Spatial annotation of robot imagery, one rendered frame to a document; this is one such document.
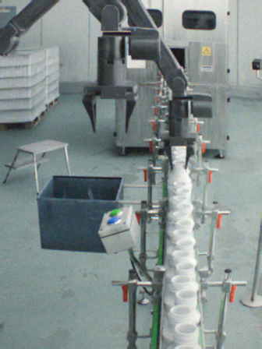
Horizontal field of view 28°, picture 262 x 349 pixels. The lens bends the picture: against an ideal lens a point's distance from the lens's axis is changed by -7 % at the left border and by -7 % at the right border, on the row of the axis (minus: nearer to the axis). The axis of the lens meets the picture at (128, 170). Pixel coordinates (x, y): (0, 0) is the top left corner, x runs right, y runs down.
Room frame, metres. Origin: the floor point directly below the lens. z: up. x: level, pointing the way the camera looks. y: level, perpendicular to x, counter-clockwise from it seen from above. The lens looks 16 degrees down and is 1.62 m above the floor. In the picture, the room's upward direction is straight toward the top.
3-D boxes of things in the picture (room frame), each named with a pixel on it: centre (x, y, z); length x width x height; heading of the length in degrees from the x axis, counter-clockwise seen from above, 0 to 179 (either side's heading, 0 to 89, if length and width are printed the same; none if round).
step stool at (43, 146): (5.12, 0.92, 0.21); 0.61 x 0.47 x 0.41; 49
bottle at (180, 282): (0.87, -0.10, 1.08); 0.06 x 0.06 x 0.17
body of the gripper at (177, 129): (1.51, -0.14, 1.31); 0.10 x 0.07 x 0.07; 86
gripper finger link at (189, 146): (1.50, -0.15, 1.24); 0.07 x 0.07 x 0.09; 85
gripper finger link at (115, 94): (1.08, 0.02, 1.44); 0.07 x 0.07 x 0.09; 86
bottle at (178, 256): (0.98, -0.11, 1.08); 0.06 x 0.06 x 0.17
